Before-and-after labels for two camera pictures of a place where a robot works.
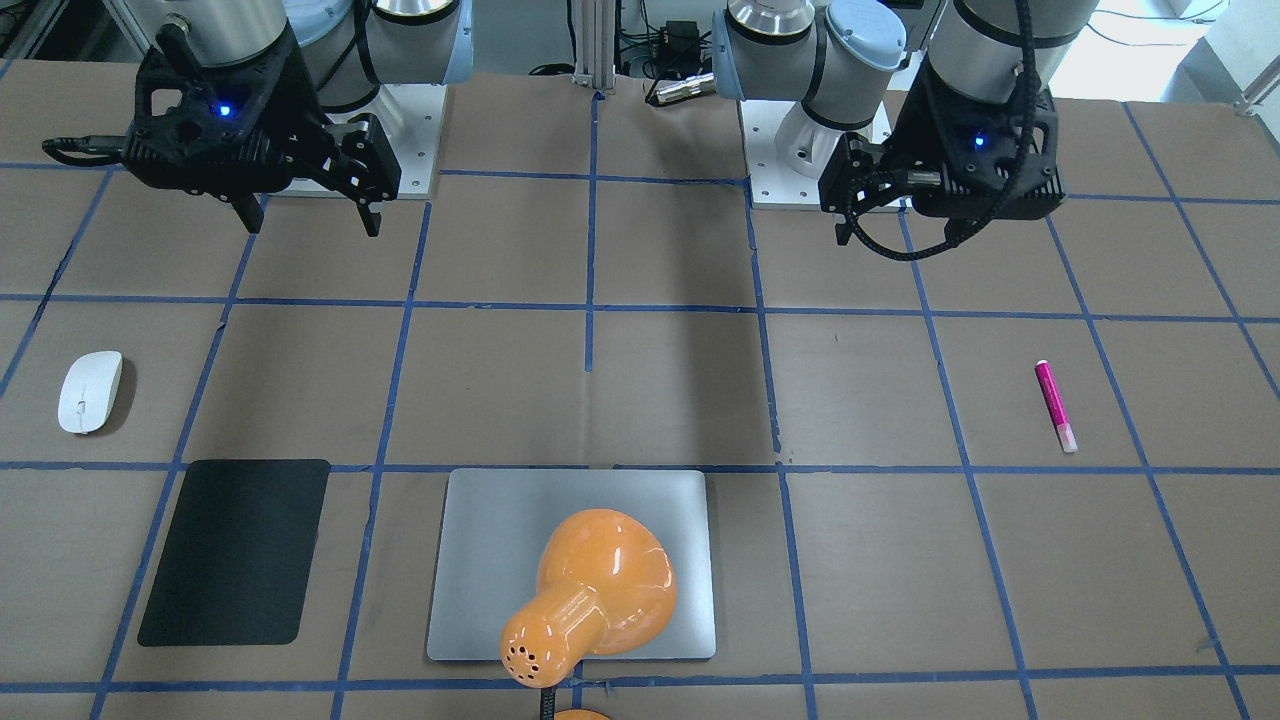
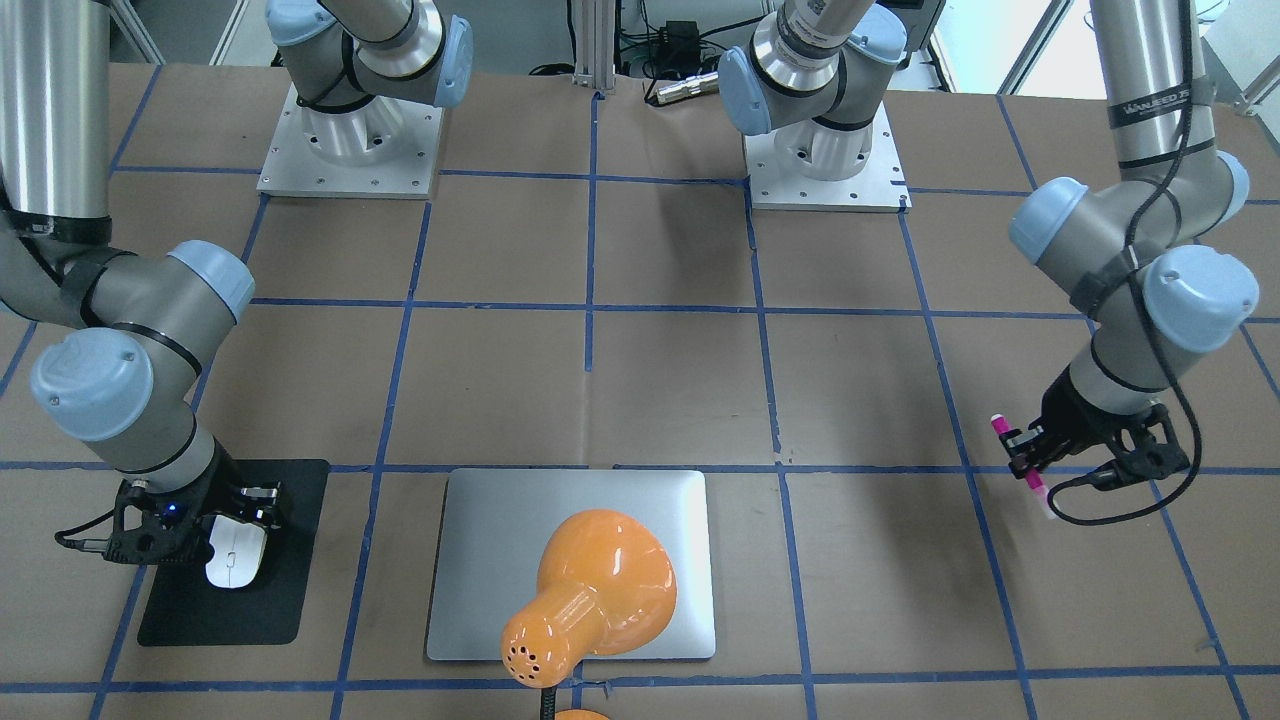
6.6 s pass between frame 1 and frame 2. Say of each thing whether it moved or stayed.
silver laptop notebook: stayed
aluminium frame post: stayed
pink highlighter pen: moved
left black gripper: moved
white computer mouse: moved
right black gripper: moved
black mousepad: stayed
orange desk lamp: stayed
